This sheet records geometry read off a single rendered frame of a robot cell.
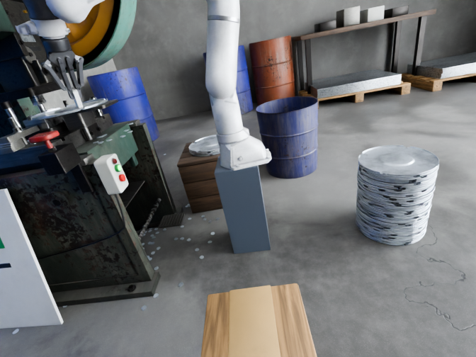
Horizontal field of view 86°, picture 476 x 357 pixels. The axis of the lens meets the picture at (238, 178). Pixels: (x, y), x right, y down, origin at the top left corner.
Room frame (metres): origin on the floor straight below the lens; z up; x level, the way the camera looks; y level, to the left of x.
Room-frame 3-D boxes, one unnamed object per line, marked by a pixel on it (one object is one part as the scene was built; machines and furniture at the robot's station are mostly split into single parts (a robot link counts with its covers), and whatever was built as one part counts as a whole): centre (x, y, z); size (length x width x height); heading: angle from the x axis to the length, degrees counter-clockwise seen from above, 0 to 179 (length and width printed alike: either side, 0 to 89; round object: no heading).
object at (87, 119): (1.14, 0.57, 0.72); 0.25 x 0.14 x 0.14; 84
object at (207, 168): (1.56, 0.12, 0.18); 0.40 x 0.38 x 0.35; 87
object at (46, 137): (0.80, 0.55, 0.72); 0.07 x 0.06 x 0.08; 84
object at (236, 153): (1.03, -0.05, 0.52); 0.22 x 0.19 x 0.14; 83
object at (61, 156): (0.82, 0.55, 0.62); 0.10 x 0.06 x 0.20; 174
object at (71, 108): (1.14, 0.62, 0.78); 0.29 x 0.29 x 0.01
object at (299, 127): (1.76, -0.42, 0.24); 0.42 x 0.42 x 0.48
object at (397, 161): (0.94, -0.67, 0.35); 0.29 x 0.29 x 0.01
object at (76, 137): (1.16, 0.75, 0.68); 0.45 x 0.30 x 0.06; 174
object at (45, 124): (1.16, 0.74, 0.76); 0.15 x 0.09 x 0.05; 174
